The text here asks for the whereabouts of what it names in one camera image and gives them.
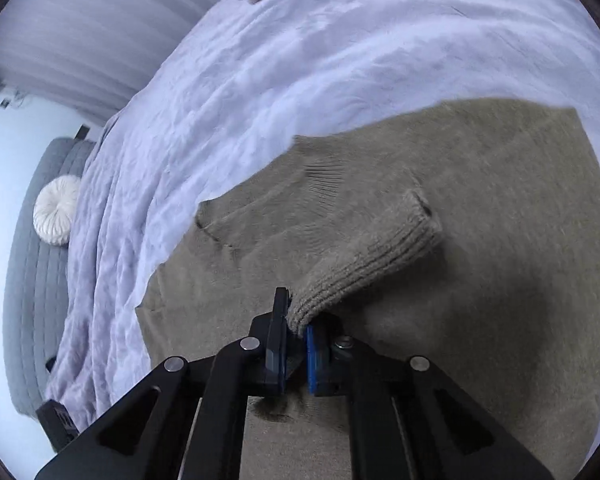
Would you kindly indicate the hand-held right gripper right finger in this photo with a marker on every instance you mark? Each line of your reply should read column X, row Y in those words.
column 313, row 360

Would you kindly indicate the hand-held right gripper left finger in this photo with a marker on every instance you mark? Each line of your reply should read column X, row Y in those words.
column 276, row 357

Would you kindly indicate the olive brown knit sweater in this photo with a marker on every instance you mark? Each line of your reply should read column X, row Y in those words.
column 480, row 310

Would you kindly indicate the black plastic object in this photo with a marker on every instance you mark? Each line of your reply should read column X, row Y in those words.
column 57, row 425

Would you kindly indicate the white round pleated cushion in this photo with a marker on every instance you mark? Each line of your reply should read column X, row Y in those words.
column 56, row 210

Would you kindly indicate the lavender textured blanket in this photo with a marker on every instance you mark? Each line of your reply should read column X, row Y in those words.
column 280, row 85

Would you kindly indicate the grey curtain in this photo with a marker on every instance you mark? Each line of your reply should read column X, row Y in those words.
column 80, row 35

